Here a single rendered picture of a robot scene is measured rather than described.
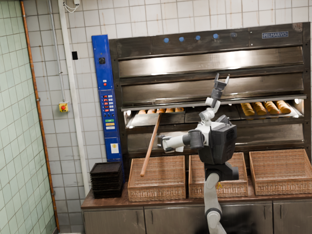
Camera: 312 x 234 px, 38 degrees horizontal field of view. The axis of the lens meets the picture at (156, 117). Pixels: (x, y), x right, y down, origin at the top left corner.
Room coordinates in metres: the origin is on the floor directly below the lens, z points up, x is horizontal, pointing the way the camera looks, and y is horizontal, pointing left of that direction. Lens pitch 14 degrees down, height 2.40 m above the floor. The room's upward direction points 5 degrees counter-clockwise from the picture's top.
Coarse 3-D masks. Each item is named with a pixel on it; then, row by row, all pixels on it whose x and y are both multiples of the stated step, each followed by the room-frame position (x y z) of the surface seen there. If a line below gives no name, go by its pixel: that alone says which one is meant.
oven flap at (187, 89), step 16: (192, 80) 4.43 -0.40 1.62; (208, 80) 4.40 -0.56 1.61; (224, 80) 4.38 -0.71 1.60; (240, 80) 4.36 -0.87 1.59; (256, 80) 4.34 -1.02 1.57; (272, 80) 4.32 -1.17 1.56; (288, 80) 4.30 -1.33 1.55; (128, 96) 4.46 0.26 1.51; (144, 96) 4.44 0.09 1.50; (160, 96) 4.42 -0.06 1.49; (176, 96) 4.39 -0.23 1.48; (192, 96) 4.37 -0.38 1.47; (208, 96) 4.33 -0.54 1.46; (224, 96) 4.33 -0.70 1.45
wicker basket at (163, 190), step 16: (144, 160) 4.41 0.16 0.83; (160, 160) 4.40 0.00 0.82; (176, 160) 4.38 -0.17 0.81; (144, 176) 4.37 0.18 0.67; (160, 176) 4.35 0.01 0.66; (176, 176) 4.33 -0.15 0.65; (128, 192) 3.97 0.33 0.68; (144, 192) 3.96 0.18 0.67; (160, 192) 4.11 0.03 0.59; (176, 192) 4.07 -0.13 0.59
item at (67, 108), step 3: (60, 102) 4.51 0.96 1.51; (63, 102) 4.49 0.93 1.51; (66, 102) 4.48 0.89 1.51; (69, 102) 4.52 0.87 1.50; (60, 105) 4.47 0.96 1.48; (63, 105) 4.47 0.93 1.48; (66, 105) 4.47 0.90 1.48; (69, 105) 4.51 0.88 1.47; (60, 108) 4.47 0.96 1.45; (66, 108) 4.47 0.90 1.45; (69, 108) 4.50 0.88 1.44; (60, 111) 4.47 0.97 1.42; (63, 111) 4.47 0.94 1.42; (66, 111) 4.47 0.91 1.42; (69, 111) 4.48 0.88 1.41
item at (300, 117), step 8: (232, 120) 4.38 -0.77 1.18; (240, 120) 4.35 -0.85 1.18; (248, 120) 4.33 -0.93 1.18; (256, 120) 4.32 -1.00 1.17; (264, 120) 4.32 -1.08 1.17; (272, 120) 4.31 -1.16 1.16; (280, 120) 4.30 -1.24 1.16; (288, 120) 4.29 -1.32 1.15; (296, 120) 4.28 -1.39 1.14; (128, 128) 4.47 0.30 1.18; (136, 128) 4.46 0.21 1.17; (144, 128) 4.45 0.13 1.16; (152, 128) 4.44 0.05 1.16; (160, 128) 4.43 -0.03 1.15; (168, 128) 4.42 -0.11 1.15; (176, 128) 4.42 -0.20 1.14
